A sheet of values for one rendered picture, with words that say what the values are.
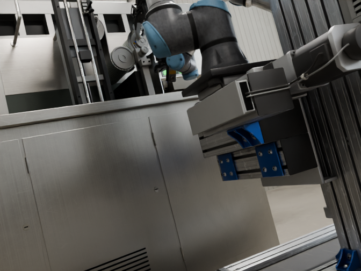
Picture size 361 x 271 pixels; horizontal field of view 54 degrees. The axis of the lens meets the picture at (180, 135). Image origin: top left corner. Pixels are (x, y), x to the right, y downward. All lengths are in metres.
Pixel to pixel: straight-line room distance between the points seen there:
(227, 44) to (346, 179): 0.49
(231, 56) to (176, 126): 0.57
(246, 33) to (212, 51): 3.81
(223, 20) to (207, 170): 0.72
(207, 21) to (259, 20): 3.99
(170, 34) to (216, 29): 0.13
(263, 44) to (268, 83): 4.19
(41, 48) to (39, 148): 0.87
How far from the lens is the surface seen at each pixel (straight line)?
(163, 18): 1.08
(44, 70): 2.05
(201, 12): 1.09
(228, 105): 0.74
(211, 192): 1.57
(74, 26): 1.70
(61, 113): 1.34
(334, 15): 0.93
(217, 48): 1.05
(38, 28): 2.23
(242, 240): 1.67
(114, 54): 1.82
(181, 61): 1.46
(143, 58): 1.83
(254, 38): 4.89
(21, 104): 1.98
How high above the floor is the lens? 0.60
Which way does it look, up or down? 4 degrees up
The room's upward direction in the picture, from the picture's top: 14 degrees counter-clockwise
